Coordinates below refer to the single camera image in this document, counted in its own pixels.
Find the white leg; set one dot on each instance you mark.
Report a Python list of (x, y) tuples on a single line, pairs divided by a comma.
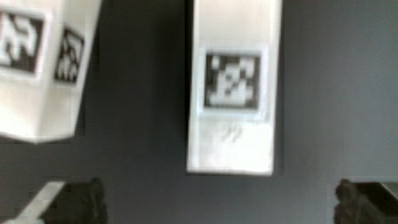
[(47, 36), (234, 92)]

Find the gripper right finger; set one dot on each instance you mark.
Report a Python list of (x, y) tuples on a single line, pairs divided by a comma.
[(367, 203)]

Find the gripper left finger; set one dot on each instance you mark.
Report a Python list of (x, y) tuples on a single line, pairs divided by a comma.
[(67, 204)]

